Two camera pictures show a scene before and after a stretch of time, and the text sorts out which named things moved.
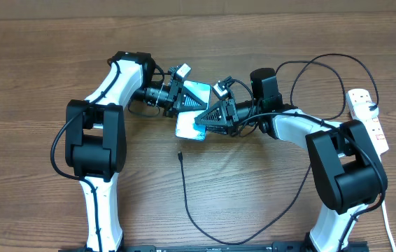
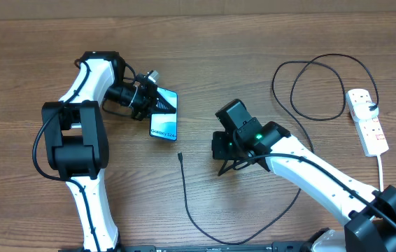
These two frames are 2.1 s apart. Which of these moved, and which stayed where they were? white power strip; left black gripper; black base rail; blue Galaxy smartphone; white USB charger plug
Moved: left black gripper; blue Galaxy smartphone
Stayed: white power strip; white USB charger plug; black base rail
